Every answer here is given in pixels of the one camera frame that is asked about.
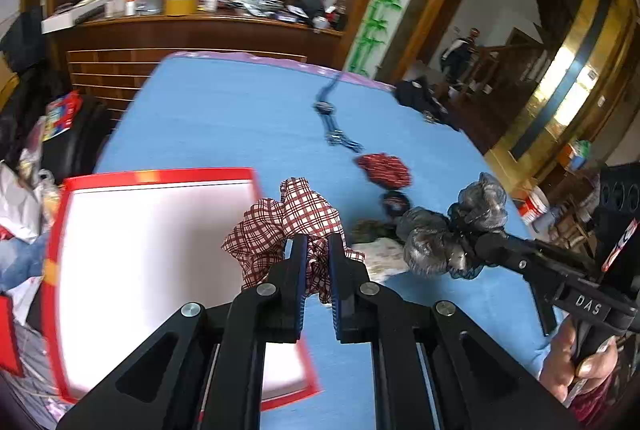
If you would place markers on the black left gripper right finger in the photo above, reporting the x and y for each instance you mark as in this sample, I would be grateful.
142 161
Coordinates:
367 312

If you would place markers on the white flat box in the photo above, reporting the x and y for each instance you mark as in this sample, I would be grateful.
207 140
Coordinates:
72 17

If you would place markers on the grey black scrunchie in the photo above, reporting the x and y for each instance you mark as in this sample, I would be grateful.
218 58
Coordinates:
438 244

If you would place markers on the red dotted scrunchie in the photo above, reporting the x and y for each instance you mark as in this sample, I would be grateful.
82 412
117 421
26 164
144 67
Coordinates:
386 171

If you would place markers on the person in background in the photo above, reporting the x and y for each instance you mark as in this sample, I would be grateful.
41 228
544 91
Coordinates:
457 56

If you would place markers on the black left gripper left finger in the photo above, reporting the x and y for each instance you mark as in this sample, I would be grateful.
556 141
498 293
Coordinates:
271 312

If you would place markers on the brown beaded hair accessory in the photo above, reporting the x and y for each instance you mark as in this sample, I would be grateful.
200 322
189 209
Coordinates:
366 231

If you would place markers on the colourful red snack box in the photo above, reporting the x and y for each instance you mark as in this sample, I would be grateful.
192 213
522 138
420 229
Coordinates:
60 115

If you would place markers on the blue table cloth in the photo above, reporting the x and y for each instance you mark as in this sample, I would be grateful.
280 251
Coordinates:
218 113

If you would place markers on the red white shallow box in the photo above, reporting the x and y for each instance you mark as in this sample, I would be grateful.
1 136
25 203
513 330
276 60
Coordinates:
125 252

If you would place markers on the red white plaid scrunchie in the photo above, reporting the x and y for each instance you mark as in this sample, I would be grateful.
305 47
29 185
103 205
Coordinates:
258 241

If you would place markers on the yellow round tin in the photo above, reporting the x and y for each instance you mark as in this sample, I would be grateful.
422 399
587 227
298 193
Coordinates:
180 8

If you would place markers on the white dotted scrunchie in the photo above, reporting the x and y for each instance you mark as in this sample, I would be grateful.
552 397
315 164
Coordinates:
384 258

